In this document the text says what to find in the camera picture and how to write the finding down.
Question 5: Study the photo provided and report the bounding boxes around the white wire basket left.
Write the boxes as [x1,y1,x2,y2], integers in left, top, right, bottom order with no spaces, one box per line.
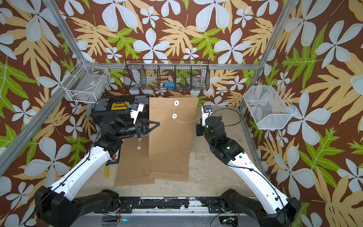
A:
[61,60,110,103]

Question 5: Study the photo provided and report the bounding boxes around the black wire basket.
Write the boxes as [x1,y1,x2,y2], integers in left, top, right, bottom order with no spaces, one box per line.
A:
[123,60,210,91]

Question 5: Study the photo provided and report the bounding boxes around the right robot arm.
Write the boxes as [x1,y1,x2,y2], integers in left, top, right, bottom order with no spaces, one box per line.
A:
[196,116,301,227]

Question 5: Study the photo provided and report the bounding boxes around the black toolbox yellow latch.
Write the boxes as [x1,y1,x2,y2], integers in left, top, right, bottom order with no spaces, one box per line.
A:
[90,95,151,127]

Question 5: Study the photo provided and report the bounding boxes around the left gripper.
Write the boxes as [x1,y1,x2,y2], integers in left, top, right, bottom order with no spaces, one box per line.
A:
[114,118,158,140]

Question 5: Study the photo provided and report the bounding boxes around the blue object in basket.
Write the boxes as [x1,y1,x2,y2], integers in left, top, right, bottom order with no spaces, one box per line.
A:
[164,82,175,90]

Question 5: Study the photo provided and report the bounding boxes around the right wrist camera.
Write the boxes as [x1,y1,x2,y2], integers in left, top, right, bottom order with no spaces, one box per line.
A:
[201,105,213,127]

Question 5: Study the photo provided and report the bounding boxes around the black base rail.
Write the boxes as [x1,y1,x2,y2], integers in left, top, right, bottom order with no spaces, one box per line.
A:
[95,196,247,214]

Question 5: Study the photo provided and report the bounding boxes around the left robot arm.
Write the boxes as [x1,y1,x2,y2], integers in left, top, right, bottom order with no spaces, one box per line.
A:
[35,111,160,227]

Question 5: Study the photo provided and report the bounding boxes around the yellow handled screwdriver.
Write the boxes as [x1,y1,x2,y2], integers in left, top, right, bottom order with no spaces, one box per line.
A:
[105,165,109,178]

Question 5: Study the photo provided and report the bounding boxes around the white mesh basket right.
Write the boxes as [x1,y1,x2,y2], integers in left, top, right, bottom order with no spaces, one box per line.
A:
[244,83,297,131]

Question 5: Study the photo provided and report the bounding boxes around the brown kraft file bag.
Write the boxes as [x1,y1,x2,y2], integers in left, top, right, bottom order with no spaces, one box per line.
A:
[114,136,155,186]

